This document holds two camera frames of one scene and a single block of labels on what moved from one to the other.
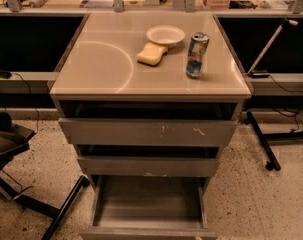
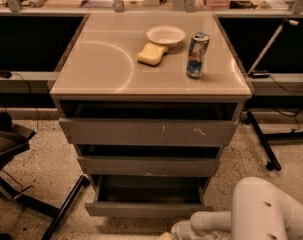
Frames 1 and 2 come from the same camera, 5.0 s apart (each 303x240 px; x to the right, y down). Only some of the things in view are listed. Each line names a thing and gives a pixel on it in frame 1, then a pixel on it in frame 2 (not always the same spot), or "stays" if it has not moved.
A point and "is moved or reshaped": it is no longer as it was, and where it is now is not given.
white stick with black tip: [285, 21] stays
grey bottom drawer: [148, 207] is moved or reshaped
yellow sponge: [151, 54] stays
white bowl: [166, 35] stays
